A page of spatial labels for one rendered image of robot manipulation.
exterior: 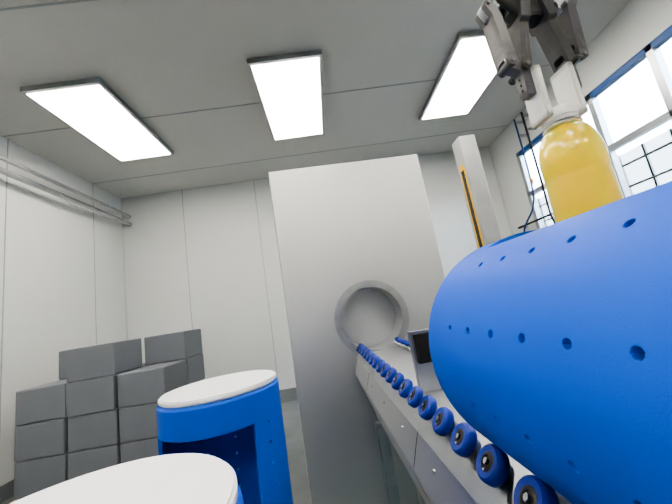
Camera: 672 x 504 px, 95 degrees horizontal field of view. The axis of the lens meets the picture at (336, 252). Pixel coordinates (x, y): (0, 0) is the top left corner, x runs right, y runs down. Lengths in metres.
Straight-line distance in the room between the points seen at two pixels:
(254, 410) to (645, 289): 0.71
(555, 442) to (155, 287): 5.31
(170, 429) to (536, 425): 0.69
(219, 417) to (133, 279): 4.92
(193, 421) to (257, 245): 4.29
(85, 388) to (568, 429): 3.30
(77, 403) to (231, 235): 2.81
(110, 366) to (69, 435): 0.58
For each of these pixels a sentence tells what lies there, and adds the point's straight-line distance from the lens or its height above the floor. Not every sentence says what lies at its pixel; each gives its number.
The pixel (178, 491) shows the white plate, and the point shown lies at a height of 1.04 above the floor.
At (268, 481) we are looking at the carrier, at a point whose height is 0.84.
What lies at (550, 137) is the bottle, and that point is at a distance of 0.47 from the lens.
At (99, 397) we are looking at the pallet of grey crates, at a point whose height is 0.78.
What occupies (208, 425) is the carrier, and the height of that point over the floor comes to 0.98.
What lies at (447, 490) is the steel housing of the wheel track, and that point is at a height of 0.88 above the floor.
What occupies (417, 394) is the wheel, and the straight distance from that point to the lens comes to 0.74.
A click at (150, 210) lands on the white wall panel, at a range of 5.72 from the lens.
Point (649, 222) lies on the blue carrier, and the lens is 0.24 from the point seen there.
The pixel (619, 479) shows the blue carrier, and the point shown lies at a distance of 0.25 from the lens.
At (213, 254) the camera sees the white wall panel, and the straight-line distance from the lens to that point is 5.12.
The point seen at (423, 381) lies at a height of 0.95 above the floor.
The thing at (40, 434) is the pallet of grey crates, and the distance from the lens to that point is 3.64.
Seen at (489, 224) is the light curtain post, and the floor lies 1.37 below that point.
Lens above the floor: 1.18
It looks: 10 degrees up
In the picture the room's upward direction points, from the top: 9 degrees counter-clockwise
